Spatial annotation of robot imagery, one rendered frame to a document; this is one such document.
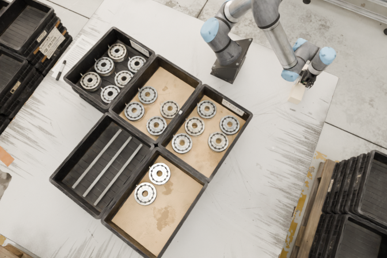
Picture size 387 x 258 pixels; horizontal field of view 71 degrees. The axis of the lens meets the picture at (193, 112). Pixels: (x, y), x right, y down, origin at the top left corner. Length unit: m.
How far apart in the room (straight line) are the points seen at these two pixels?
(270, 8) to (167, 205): 0.95
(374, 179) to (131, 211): 1.46
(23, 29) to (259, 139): 1.84
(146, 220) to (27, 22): 1.72
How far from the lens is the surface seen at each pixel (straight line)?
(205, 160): 1.37
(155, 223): 1.35
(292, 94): 1.66
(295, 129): 1.66
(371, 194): 2.02
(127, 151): 1.41
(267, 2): 1.13
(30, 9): 2.51
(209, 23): 1.49
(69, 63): 1.85
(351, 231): 2.06
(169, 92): 1.48
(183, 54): 1.74
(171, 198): 1.35
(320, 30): 3.02
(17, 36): 2.40
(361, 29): 3.23
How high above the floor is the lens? 2.17
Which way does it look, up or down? 70 degrees down
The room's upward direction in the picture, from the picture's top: 4 degrees clockwise
